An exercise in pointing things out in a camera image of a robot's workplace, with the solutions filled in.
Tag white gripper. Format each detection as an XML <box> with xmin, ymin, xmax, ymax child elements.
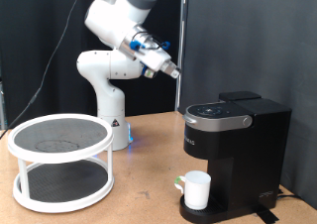
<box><xmin>137</xmin><ymin>44</ymin><xmax>182</xmax><ymax>80</ymax></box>

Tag black Keurig coffee machine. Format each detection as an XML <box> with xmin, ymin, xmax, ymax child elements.
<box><xmin>178</xmin><ymin>90</ymin><xmax>293</xmax><ymax>224</ymax></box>

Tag white mug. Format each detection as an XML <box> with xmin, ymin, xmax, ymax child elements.
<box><xmin>173</xmin><ymin>169</ymin><xmax>212</xmax><ymax>211</ymax></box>

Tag dark gray backdrop panel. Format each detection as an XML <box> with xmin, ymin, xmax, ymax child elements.
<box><xmin>179</xmin><ymin>0</ymin><xmax>317</xmax><ymax>210</ymax></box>

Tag black curtain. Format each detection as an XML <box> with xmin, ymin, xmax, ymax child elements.
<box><xmin>0</xmin><ymin>0</ymin><xmax>183</xmax><ymax>129</ymax></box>

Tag white two-tier turntable shelf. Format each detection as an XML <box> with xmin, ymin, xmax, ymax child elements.
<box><xmin>7</xmin><ymin>113</ymin><xmax>116</xmax><ymax>214</ymax></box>

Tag black tape strip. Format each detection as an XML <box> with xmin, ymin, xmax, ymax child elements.
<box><xmin>254</xmin><ymin>205</ymin><xmax>280</xmax><ymax>224</ymax></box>

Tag wrist camera on blue mount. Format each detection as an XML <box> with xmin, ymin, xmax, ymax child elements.
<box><xmin>141</xmin><ymin>64</ymin><xmax>158</xmax><ymax>80</ymax></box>

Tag thin black cable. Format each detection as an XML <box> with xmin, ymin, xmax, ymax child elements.
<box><xmin>0</xmin><ymin>0</ymin><xmax>166</xmax><ymax>141</ymax></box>

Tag black power cord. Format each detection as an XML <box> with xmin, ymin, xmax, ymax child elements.
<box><xmin>276</xmin><ymin>187</ymin><xmax>303</xmax><ymax>200</ymax></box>

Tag gray vertical frame post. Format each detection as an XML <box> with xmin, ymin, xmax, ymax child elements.
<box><xmin>0</xmin><ymin>79</ymin><xmax>7</xmax><ymax>131</ymax></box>

